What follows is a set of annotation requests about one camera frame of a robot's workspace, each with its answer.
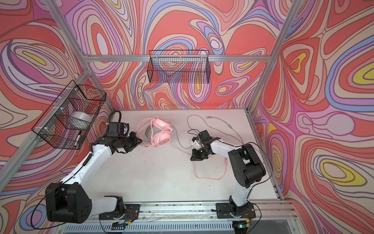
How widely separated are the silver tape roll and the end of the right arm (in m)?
0.58

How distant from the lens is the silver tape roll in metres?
0.71

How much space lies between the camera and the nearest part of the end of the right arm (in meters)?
0.72
